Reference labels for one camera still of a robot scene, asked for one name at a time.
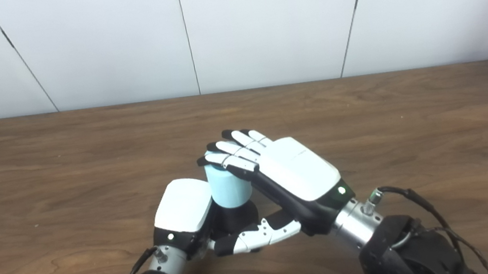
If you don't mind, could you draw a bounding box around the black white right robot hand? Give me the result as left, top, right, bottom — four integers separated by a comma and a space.
193, 115, 362, 259

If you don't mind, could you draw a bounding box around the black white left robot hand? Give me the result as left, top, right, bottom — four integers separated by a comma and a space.
146, 175, 222, 266

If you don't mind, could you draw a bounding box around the light-blue hose piece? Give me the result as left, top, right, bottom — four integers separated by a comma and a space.
202, 146, 256, 211

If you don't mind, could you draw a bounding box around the black flared nozzle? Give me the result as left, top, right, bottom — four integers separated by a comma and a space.
208, 195, 262, 242

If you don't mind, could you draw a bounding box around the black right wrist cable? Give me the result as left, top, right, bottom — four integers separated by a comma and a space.
361, 174, 488, 274

